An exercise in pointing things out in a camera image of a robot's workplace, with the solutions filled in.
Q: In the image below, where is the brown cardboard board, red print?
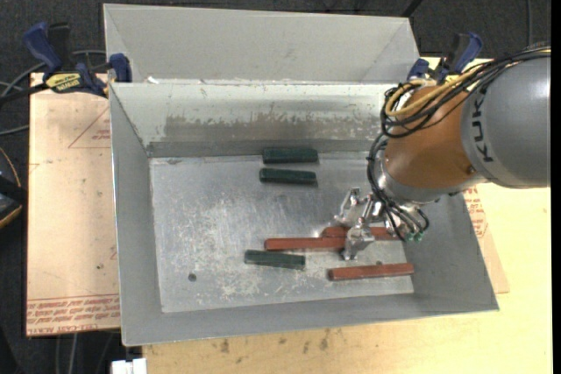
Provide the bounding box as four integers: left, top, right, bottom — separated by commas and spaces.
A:
25, 72, 512, 338

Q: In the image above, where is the grey metal bin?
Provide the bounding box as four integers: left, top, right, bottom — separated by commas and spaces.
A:
103, 3, 500, 347

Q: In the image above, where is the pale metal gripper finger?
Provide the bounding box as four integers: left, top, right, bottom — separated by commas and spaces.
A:
343, 218, 376, 262
333, 187, 367, 227

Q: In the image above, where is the dark green flat block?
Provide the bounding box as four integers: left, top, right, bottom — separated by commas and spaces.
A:
258, 168, 317, 186
244, 249, 307, 271
261, 147, 319, 166

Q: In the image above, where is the red-brown flat block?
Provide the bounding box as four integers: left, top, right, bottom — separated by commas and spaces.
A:
327, 262, 415, 282
264, 236, 348, 252
322, 225, 401, 242

